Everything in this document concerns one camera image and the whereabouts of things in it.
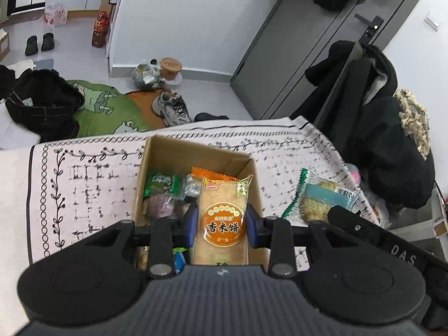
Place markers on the purple snack packet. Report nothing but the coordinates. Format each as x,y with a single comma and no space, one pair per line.
159,206

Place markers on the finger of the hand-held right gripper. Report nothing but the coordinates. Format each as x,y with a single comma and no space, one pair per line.
350,220

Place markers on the white wall switch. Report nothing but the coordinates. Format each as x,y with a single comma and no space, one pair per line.
432,22

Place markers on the white printed tablecloth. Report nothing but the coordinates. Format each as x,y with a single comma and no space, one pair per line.
87,189

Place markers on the teal pastry packet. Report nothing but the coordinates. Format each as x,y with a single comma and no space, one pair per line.
318,199

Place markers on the jar with wooden lid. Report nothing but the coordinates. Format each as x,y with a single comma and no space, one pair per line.
170,66

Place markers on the black fleece jacket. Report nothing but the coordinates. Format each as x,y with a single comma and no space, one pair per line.
395,154

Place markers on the green cartoon floor mat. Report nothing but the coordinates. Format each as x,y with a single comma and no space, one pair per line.
105,112

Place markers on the black shoe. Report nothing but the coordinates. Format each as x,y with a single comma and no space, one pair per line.
210,116

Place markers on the pink plastic bag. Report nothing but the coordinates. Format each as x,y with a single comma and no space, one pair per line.
56,14

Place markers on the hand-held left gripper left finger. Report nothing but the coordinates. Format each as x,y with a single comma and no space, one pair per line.
190,225

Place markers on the dark green snack packet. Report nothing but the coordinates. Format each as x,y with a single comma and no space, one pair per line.
159,183

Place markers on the orange rice cracker packet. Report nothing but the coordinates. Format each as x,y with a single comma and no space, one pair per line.
220,217

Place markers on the black bag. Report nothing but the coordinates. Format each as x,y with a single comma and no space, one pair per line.
42,105

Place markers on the black coat with white lining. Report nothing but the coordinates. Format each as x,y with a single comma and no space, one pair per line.
381,66

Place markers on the red oil bottle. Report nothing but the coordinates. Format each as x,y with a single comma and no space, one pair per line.
99,29

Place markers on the tan cardboard carton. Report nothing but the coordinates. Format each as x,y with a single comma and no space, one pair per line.
441,224

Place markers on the grey and black sneaker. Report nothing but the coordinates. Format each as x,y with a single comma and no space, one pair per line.
169,108

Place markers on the black clothes pile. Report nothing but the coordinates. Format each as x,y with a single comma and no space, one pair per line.
5,80

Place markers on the small blue snack packet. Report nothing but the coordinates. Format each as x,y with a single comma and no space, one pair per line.
179,260

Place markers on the black slipper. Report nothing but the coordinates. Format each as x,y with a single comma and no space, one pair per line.
31,45
48,42

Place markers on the grey entrance door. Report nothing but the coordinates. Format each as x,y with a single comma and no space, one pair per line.
297,42

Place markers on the pink and grey plush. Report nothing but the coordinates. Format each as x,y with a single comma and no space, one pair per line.
353,175

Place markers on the clear plastic bag with contents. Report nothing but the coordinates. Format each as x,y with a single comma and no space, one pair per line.
145,77

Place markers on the brown cardboard box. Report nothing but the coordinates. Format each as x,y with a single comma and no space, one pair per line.
217,157

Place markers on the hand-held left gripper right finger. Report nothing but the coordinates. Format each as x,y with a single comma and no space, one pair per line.
252,229

